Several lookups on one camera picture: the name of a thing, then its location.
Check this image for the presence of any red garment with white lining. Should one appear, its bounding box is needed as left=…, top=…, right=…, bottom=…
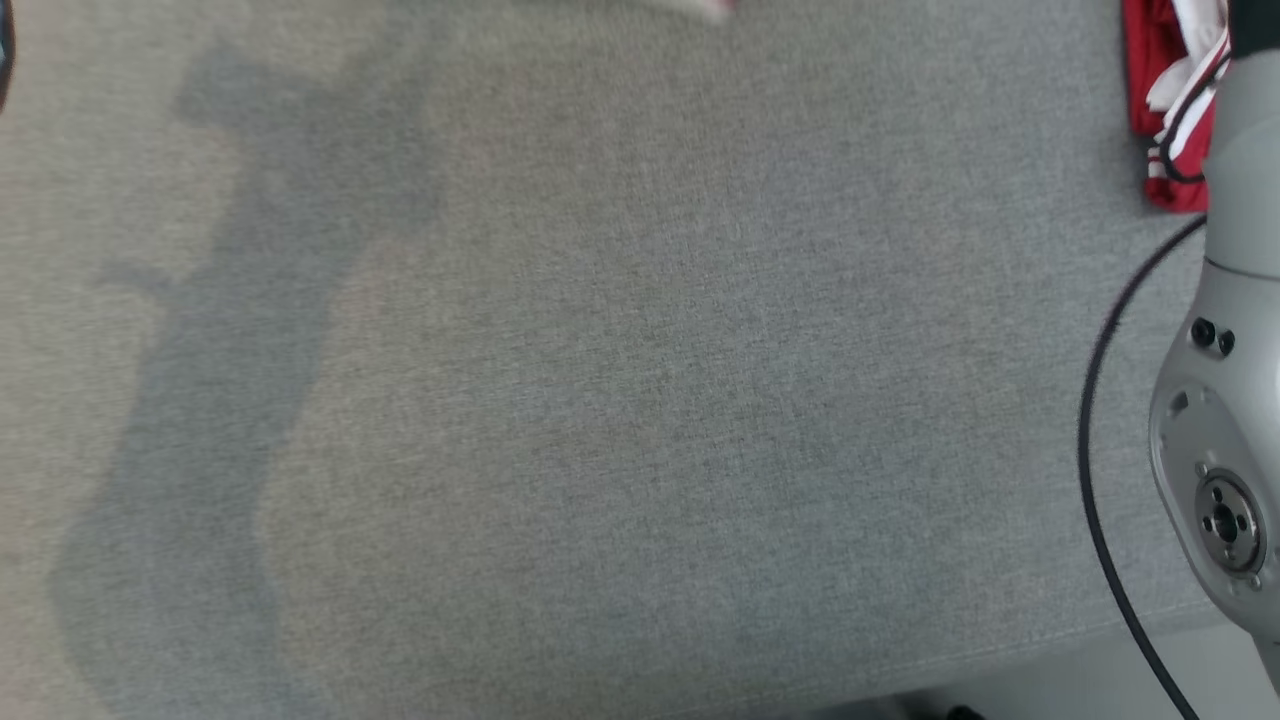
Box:
left=1122, top=0, right=1233, bottom=214

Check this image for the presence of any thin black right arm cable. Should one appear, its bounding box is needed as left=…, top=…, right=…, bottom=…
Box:
left=1077, top=215, right=1208, bottom=720

